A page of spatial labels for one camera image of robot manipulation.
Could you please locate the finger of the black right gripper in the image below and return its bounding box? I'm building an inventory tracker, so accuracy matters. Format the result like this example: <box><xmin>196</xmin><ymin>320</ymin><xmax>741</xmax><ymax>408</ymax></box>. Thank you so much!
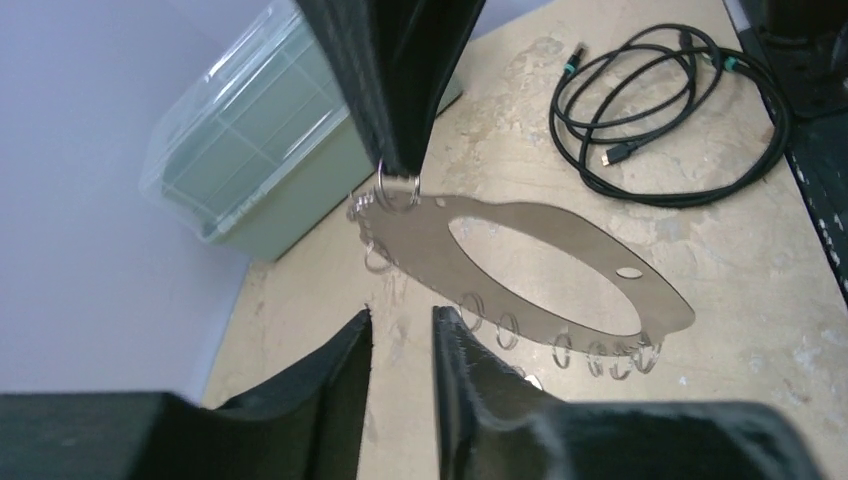
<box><xmin>380</xmin><ymin>0</ymin><xmax>485</xmax><ymax>178</ymax></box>
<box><xmin>297</xmin><ymin>0</ymin><xmax>405</xmax><ymax>174</ymax></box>

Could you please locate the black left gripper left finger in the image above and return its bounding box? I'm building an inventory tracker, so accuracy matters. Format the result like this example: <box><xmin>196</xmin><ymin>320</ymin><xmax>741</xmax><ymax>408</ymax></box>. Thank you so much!
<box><xmin>1</xmin><ymin>309</ymin><xmax>373</xmax><ymax>479</ymax></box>

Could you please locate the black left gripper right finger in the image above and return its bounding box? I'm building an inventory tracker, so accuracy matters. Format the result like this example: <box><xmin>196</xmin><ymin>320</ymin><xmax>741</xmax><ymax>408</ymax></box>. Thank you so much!
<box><xmin>432</xmin><ymin>306</ymin><xmax>821</xmax><ymax>479</ymax></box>

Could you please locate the large metal key organizer ring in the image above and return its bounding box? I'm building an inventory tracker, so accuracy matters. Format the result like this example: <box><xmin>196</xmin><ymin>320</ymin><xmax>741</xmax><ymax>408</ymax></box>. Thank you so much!
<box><xmin>345</xmin><ymin>158</ymin><xmax>697</xmax><ymax>382</ymax></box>

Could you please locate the clear plastic storage box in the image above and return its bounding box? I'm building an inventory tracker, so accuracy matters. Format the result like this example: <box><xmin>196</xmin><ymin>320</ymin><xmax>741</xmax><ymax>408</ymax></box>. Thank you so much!
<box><xmin>137</xmin><ymin>0</ymin><xmax>465</xmax><ymax>263</ymax></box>

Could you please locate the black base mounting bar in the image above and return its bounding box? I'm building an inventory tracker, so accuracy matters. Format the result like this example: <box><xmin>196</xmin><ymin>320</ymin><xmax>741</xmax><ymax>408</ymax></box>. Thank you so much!
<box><xmin>734</xmin><ymin>1</ymin><xmax>847</xmax><ymax>291</ymax></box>

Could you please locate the black coiled cable right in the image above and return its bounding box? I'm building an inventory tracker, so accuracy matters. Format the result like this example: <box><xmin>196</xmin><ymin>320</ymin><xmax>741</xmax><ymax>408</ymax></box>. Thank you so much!
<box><xmin>548</xmin><ymin>23</ymin><xmax>794</xmax><ymax>210</ymax></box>

